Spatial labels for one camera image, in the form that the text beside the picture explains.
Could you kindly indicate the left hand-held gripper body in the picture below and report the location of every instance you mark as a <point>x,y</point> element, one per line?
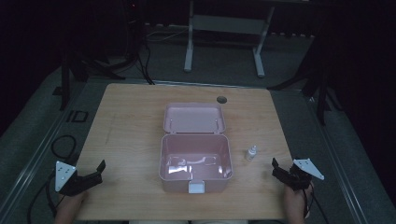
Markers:
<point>66,179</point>

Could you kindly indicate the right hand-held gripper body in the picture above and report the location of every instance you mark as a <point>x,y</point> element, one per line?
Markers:
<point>299,179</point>

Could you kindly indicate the small white bottle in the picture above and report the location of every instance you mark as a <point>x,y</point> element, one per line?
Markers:
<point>251,153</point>

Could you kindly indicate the pink plastic storage box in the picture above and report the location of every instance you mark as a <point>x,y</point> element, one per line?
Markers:
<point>195,149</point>

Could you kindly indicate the person's right hand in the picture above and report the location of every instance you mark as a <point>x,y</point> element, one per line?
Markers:
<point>294,199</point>

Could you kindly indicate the person's left hand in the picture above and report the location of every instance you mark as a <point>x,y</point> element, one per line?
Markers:
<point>71,203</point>

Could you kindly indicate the black stand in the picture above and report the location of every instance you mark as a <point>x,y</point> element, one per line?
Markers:
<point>317,84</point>
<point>77,67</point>

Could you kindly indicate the white metal desk frame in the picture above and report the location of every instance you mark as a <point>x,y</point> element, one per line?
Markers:
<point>224,25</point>

